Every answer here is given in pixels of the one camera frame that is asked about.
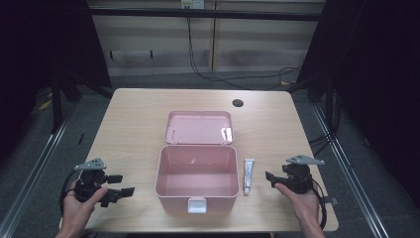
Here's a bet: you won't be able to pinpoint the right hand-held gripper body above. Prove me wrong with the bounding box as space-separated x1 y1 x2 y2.
281 154 326 195

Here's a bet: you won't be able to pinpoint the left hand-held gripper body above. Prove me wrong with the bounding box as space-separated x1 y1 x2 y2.
73 157 109 203

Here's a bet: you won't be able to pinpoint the white ointment tube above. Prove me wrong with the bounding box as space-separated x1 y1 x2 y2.
243 158 256 196

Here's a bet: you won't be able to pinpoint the pink plastic box with lid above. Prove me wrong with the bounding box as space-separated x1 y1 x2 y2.
155 110 241 214

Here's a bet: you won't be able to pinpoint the person's left hand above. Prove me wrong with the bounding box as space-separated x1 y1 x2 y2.
59 180 109 236

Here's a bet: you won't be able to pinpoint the person's right hand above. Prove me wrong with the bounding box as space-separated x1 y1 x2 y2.
273 181 322 232

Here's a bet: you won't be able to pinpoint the black metal stand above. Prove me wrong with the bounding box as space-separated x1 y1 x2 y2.
50 73 82 135

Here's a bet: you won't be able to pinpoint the black curtain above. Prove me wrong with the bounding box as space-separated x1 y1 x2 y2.
295 0 420 209
0 0 113 167

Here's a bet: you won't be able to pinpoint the black horizontal beam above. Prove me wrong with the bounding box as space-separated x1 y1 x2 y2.
88 7 325 23

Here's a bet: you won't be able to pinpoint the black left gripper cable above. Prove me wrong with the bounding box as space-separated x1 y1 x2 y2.
58 170 80 217

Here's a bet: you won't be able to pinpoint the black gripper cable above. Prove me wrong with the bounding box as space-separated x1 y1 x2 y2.
58 170 80 217
309 178 329 231

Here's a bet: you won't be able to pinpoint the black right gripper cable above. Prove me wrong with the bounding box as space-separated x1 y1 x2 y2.
309 178 329 231

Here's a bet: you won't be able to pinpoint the black floor cables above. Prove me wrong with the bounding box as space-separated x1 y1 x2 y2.
307 88 341 158

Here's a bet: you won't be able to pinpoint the metal floor rail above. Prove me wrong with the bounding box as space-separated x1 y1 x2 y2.
310 104 392 238
0 105 78 238

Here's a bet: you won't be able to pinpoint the black wall cable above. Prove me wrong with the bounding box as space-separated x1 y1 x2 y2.
186 16 302 91

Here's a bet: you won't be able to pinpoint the white wall socket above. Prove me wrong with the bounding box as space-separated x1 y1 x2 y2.
180 0 206 10

